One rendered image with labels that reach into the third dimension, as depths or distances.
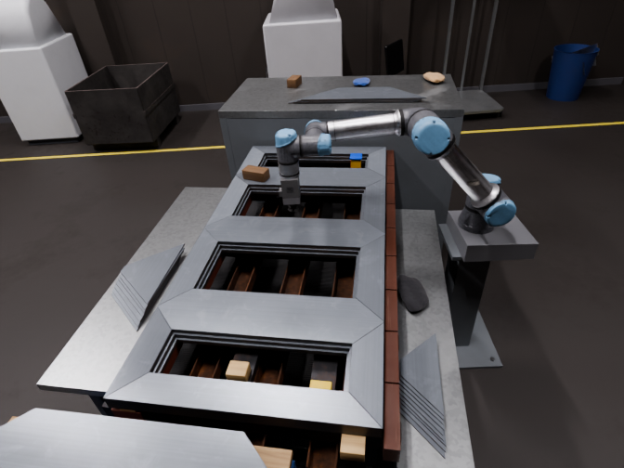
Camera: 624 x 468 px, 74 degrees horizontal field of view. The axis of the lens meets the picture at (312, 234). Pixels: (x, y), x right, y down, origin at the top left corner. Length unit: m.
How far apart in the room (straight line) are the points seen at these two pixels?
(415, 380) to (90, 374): 1.01
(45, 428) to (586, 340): 2.40
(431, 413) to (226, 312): 0.68
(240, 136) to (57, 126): 3.39
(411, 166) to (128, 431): 1.84
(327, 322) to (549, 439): 1.26
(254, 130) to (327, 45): 2.22
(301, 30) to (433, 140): 3.13
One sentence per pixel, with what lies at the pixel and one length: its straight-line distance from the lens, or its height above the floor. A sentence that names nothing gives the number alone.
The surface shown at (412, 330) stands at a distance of 1.53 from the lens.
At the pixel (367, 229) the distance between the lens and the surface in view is 1.65.
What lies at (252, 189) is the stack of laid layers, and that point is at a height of 0.83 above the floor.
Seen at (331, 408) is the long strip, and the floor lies 0.86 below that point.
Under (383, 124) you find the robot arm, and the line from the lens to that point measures 1.58.
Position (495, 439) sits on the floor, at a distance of 2.16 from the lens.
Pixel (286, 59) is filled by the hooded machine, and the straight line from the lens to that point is 4.50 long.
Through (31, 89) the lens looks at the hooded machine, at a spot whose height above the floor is 0.63.
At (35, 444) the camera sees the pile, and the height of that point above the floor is 0.85.
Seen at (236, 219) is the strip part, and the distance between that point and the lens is 1.78.
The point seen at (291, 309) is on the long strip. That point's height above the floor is 0.86.
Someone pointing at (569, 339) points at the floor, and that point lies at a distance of 2.64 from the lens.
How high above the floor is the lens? 1.84
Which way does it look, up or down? 37 degrees down
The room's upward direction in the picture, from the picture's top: 4 degrees counter-clockwise
